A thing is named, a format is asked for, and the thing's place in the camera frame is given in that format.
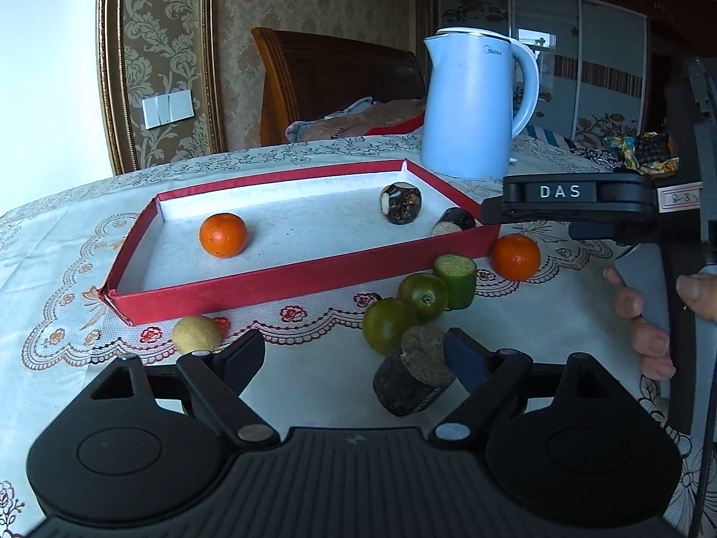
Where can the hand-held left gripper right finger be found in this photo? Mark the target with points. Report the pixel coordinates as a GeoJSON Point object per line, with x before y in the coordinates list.
{"type": "Point", "coordinates": [468, 360]}

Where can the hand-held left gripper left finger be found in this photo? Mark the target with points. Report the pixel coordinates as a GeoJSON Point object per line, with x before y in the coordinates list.
{"type": "Point", "coordinates": [246, 357]}

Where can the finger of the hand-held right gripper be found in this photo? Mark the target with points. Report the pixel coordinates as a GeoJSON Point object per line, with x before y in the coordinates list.
{"type": "Point", "coordinates": [616, 196]}

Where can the small yellow round fruit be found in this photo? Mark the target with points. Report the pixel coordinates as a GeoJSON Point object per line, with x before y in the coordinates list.
{"type": "Point", "coordinates": [196, 336]}

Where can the large dark cylinder chunk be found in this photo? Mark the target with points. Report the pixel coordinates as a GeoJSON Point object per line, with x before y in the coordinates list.
{"type": "Point", "coordinates": [406, 384]}

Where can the green citrus fruit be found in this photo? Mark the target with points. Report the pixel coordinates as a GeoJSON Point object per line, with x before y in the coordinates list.
{"type": "Point", "coordinates": [423, 297]}
{"type": "Point", "coordinates": [386, 328]}

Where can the green cucumber piece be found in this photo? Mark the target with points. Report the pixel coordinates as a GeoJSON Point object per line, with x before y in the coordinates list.
{"type": "Point", "coordinates": [456, 283]}

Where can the orange tangerine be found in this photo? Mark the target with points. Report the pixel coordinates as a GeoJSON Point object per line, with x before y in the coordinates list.
{"type": "Point", "coordinates": [223, 235]}
{"type": "Point", "coordinates": [516, 256]}

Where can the red shallow box tray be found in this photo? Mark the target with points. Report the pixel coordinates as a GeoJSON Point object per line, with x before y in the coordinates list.
{"type": "Point", "coordinates": [308, 246]}

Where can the person's right hand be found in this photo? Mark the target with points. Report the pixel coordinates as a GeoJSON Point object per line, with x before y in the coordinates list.
{"type": "Point", "coordinates": [644, 330]}

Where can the crumpled colourful patterned cloth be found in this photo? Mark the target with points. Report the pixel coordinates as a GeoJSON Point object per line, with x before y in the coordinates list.
{"type": "Point", "coordinates": [644, 151]}

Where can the patterned bed sheet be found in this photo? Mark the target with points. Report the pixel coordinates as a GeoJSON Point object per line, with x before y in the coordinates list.
{"type": "Point", "coordinates": [566, 145]}

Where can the wardrobe with sliding doors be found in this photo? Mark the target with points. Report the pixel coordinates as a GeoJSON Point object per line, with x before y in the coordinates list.
{"type": "Point", "coordinates": [560, 67]}

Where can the light blue electric kettle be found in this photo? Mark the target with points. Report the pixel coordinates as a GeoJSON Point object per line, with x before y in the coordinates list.
{"type": "Point", "coordinates": [470, 112]}

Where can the pink folded blanket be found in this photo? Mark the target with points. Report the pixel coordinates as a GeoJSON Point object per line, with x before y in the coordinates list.
{"type": "Point", "coordinates": [364, 120]}

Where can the brown wooden headboard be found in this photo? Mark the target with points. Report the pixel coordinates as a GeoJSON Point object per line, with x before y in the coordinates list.
{"type": "Point", "coordinates": [336, 73]}

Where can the white wall light switch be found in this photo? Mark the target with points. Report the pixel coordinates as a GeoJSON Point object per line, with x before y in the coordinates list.
{"type": "Point", "coordinates": [167, 110]}

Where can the gold wall panel frame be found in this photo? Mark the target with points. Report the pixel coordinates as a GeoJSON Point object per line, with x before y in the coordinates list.
{"type": "Point", "coordinates": [162, 39]}

